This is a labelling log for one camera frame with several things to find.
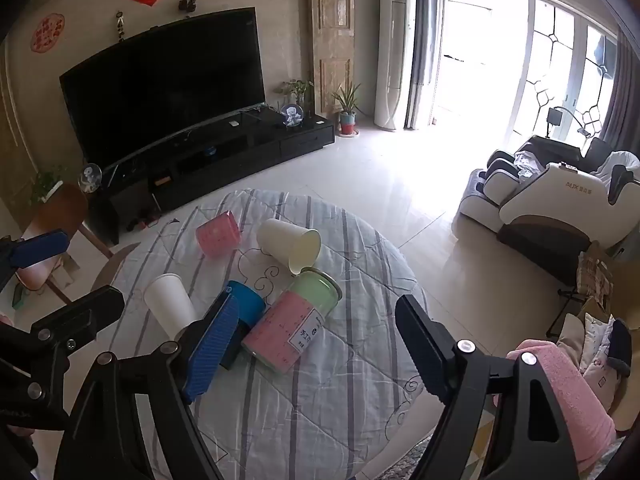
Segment pink labelled cup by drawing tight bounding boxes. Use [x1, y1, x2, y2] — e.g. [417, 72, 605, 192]
[241, 290, 328, 374]

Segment blue cup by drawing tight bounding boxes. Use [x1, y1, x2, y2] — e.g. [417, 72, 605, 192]
[220, 280, 266, 372]

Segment white standing air conditioner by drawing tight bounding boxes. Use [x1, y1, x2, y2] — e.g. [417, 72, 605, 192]
[374, 0, 418, 132]

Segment pale printed cushion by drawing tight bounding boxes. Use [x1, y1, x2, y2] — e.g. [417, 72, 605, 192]
[556, 310, 633, 401]

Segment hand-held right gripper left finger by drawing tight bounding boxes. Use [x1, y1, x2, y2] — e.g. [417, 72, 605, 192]
[52, 292, 242, 480]

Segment potted plant in red pot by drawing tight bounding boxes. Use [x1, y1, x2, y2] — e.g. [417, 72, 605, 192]
[331, 82, 362, 137]

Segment white massage chair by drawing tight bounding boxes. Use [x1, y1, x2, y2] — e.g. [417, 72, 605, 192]
[458, 135, 640, 262]

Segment leafy green plant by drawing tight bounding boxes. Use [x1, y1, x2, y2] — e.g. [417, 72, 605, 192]
[27, 165, 76, 206]

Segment pink patterned cup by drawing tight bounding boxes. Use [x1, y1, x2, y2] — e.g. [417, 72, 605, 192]
[195, 211, 242, 259]

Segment wooden chair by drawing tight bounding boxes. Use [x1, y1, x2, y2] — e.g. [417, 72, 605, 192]
[12, 182, 117, 306]

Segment black curved television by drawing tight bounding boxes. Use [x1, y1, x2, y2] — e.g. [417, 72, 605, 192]
[59, 6, 267, 172]

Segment striped white quilt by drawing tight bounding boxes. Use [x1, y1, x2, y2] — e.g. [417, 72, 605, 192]
[107, 189, 451, 480]

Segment cream paper cup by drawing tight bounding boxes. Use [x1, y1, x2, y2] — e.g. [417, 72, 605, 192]
[256, 218, 322, 276]

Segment pink towel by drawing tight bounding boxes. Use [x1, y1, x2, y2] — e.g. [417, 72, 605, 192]
[492, 339, 619, 475]

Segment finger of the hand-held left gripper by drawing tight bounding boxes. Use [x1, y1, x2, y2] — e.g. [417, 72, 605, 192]
[0, 285, 126, 402]
[0, 230, 71, 292]

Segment black television stand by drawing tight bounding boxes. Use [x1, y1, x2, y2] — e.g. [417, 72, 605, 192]
[87, 109, 336, 247]

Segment brown marble pillar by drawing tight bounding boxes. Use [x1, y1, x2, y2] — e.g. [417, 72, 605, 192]
[307, 0, 356, 117]

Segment white paper cup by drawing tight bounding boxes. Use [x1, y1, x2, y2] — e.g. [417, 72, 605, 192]
[143, 273, 199, 341]

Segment red round wall decoration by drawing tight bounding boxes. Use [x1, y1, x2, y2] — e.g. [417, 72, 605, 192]
[30, 13, 66, 54]

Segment grey curtain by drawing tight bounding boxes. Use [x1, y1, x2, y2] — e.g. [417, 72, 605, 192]
[597, 25, 640, 157]
[406, 0, 442, 131]

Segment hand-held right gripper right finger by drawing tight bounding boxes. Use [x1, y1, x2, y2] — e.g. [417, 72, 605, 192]
[394, 295, 584, 480]

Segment gooseneck phone holder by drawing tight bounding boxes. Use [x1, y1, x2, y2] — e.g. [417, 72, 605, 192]
[545, 106, 602, 142]

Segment plaid bag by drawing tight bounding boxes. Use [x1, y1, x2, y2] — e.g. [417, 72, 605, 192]
[576, 242, 615, 311]

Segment small green plant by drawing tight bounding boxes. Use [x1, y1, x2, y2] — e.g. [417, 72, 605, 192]
[274, 79, 315, 111]

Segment glass balcony door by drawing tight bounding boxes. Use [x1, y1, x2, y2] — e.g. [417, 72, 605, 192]
[510, 0, 619, 152]

